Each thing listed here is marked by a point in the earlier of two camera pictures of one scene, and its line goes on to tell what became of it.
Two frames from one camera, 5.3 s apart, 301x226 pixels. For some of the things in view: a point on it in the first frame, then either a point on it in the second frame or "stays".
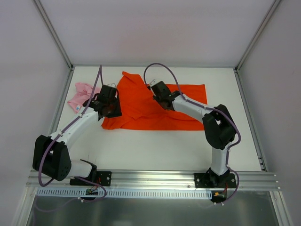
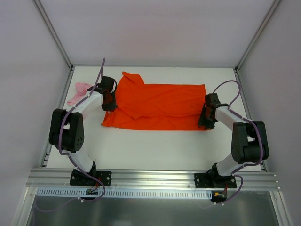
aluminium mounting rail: x=162 y=180 stays
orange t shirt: x=141 y=111 stays
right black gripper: x=158 y=98 → x=206 y=117
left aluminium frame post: x=51 y=28 stays
